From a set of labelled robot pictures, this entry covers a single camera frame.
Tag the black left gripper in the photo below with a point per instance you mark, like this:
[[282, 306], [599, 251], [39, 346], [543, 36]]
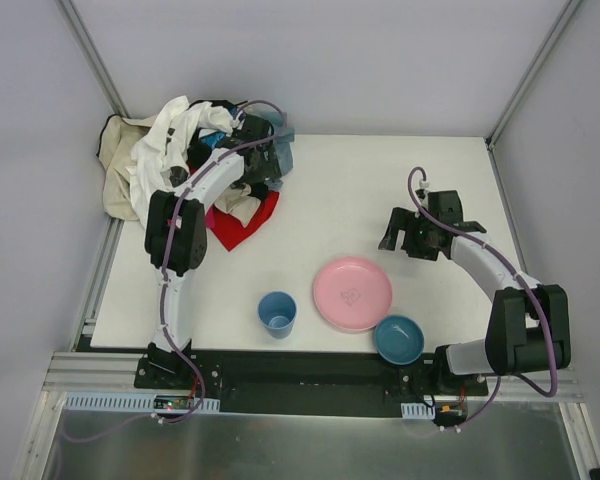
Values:
[[262, 157]]

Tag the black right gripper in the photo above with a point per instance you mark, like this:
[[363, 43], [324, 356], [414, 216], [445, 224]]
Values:
[[406, 232]]

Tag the grey-blue cloth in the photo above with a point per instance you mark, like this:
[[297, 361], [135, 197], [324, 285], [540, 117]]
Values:
[[283, 142]]

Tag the black printed cloth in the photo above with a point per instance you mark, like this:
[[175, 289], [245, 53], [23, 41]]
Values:
[[193, 135]]

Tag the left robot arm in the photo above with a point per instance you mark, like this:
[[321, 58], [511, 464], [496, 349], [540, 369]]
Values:
[[176, 231]]

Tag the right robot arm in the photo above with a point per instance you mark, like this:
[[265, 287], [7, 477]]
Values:
[[528, 331]]

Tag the cream beige cloth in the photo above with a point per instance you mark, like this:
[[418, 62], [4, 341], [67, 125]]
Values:
[[239, 202]]

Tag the magenta pink cloth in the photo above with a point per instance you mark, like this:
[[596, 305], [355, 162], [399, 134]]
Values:
[[210, 219]]

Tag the white cloth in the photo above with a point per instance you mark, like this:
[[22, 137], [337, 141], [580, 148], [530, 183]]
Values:
[[150, 172]]

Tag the pink plate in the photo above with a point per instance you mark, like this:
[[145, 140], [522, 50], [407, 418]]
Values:
[[352, 293]]

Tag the dark blue bowl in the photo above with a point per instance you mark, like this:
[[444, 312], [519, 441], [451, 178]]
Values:
[[399, 340]]

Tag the light blue cup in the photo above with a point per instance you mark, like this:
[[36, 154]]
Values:
[[277, 312]]

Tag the beige tote bag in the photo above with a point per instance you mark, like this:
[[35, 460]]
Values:
[[116, 140]]

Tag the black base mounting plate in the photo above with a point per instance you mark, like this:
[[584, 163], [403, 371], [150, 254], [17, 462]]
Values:
[[303, 383]]

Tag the right cable duct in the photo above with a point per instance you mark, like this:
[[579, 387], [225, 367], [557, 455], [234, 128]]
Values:
[[420, 411]]

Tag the cable duct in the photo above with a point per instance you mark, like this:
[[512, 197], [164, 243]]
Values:
[[130, 403], [420, 411]]

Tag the aluminium frame rail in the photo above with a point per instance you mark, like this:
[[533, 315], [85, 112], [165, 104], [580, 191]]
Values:
[[91, 371]]

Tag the left cable duct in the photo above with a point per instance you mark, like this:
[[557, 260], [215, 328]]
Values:
[[130, 403]]

